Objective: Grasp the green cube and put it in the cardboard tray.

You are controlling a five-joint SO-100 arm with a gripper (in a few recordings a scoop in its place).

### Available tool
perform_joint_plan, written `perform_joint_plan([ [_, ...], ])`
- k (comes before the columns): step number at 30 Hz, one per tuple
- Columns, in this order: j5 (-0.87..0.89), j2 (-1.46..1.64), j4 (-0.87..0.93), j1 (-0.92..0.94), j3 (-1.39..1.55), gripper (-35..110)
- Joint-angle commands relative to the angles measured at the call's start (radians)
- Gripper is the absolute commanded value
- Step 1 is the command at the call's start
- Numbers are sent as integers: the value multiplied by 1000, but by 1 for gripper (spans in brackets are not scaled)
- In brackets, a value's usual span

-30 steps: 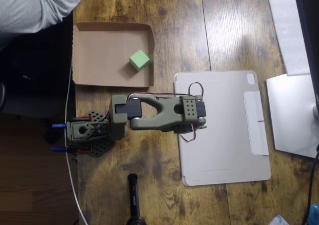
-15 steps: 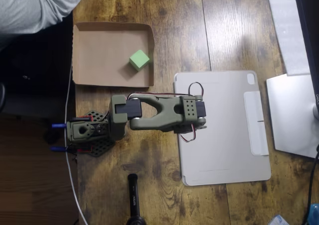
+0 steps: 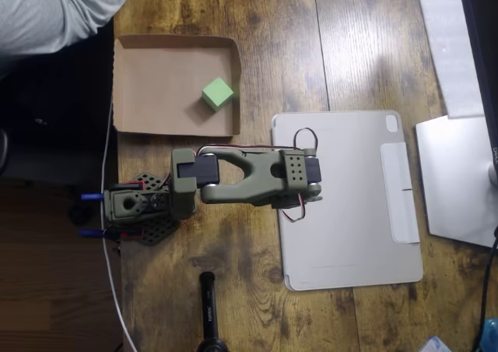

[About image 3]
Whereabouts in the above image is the green foam cube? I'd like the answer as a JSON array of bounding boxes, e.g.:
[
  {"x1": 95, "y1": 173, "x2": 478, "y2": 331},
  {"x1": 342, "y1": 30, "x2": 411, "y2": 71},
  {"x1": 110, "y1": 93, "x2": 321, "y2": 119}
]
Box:
[{"x1": 202, "y1": 77, "x2": 235, "y2": 114}]

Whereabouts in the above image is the brown cardboard tray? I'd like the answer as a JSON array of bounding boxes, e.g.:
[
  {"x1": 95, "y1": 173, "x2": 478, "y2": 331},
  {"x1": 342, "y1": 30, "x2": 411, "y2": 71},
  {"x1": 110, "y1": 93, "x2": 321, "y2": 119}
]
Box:
[{"x1": 111, "y1": 33, "x2": 242, "y2": 138}]

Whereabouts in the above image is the tablet in grey folio case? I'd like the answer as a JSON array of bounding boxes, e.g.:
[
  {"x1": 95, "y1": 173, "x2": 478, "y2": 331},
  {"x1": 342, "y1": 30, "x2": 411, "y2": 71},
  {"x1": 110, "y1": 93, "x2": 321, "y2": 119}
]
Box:
[{"x1": 271, "y1": 109, "x2": 424, "y2": 292}]

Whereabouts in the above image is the silver monitor stand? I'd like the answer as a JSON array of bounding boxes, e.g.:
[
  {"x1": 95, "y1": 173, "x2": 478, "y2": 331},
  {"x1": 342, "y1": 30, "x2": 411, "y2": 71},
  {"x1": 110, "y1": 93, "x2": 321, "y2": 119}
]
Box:
[{"x1": 415, "y1": 114, "x2": 498, "y2": 248}]

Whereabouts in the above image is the white and blue packet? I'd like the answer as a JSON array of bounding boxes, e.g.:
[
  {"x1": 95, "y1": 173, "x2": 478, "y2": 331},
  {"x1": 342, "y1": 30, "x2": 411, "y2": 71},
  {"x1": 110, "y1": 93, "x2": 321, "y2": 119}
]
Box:
[{"x1": 421, "y1": 335, "x2": 453, "y2": 352}]

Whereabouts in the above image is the white foam sheet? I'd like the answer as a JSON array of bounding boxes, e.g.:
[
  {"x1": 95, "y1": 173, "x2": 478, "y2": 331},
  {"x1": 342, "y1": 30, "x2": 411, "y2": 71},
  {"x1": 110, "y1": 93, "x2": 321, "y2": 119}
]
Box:
[{"x1": 415, "y1": 0, "x2": 486, "y2": 120}]

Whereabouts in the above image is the black office chair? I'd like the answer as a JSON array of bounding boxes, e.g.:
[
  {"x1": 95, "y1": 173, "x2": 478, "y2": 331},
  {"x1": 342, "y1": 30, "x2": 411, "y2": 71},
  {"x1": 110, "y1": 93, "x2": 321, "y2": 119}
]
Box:
[{"x1": 0, "y1": 15, "x2": 117, "y2": 228}]

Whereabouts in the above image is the blue round object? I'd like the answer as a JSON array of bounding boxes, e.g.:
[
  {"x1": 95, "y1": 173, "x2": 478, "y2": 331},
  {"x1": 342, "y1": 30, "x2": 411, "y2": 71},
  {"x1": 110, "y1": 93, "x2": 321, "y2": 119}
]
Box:
[{"x1": 481, "y1": 317, "x2": 498, "y2": 351}]

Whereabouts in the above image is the black monitor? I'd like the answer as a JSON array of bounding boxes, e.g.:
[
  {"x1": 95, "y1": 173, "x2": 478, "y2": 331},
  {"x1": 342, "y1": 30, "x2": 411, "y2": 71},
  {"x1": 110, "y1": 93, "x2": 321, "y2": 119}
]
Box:
[{"x1": 457, "y1": 0, "x2": 498, "y2": 166}]

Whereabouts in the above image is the person in grey shirt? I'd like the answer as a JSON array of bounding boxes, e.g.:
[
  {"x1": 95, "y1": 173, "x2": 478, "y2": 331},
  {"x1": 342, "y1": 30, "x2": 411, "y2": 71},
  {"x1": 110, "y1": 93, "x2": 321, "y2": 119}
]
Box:
[{"x1": 0, "y1": 0, "x2": 137, "y2": 83}]

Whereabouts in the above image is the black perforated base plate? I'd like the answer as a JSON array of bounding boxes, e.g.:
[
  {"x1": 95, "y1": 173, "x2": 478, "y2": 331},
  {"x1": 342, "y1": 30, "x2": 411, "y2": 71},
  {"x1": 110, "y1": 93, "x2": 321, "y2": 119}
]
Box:
[{"x1": 116, "y1": 171, "x2": 182, "y2": 248}]

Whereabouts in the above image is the black camera stand pole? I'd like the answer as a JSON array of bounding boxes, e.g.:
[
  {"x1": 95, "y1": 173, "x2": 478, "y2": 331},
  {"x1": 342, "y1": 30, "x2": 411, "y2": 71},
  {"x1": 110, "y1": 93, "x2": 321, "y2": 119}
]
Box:
[{"x1": 196, "y1": 272, "x2": 230, "y2": 352}]

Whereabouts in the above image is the white cable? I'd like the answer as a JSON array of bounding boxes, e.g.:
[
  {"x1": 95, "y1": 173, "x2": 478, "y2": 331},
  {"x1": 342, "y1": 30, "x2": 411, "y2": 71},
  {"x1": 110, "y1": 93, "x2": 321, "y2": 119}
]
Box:
[{"x1": 100, "y1": 106, "x2": 138, "y2": 352}]

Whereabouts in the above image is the blue handled table clamp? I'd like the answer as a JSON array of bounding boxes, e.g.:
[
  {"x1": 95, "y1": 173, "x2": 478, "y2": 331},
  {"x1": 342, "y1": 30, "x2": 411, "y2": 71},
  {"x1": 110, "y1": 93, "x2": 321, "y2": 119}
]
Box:
[
  {"x1": 80, "y1": 182, "x2": 145, "y2": 202},
  {"x1": 79, "y1": 227, "x2": 145, "y2": 242}
]

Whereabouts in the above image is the black cable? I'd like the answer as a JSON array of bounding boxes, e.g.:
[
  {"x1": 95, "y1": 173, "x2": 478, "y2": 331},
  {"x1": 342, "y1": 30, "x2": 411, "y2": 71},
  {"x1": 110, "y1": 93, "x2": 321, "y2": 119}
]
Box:
[{"x1": 472, "y1": 225, "x2": 498, "y2": 352}]

